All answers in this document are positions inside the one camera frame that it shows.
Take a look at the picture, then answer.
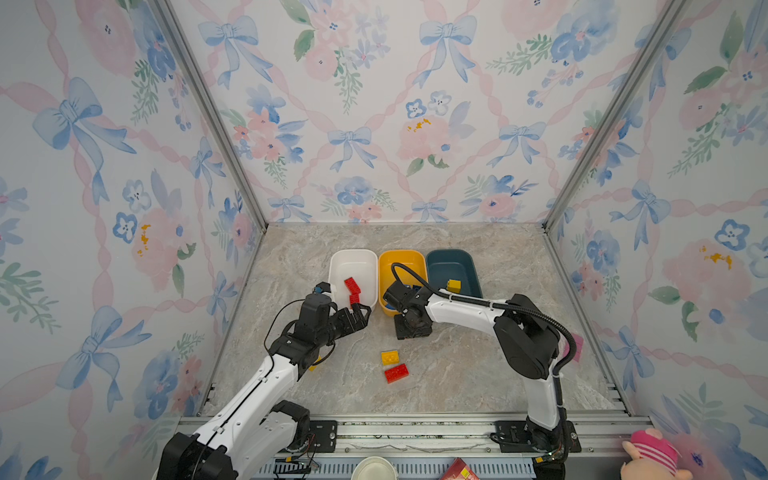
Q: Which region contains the pink plush toy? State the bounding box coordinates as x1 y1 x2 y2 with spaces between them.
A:
620 428 693 480

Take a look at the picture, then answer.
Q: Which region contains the dark teal plastic container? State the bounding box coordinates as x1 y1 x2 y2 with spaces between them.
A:
426 249 483 298

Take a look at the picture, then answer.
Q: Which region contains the long red lego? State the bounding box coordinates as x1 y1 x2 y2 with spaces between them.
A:
384 364 410 384

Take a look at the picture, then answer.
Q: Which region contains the white bowl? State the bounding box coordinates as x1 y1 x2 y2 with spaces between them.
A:
351 456 399 480

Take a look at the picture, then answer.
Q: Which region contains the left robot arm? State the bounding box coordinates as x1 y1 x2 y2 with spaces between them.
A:
153 293 371 479

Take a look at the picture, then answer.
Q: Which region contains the red packet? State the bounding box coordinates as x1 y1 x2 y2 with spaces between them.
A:
440 458 479 480

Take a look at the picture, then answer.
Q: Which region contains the white plastic container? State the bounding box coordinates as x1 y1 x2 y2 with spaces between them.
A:
328 249 379 309

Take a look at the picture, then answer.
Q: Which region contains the yellow plastic container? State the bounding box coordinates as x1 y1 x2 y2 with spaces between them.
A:
377 248 430 317

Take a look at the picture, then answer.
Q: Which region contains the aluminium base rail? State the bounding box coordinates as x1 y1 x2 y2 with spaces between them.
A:
176 412 651 479

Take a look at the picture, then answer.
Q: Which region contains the yellow round lego piece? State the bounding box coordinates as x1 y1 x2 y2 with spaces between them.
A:
446 279 462 294

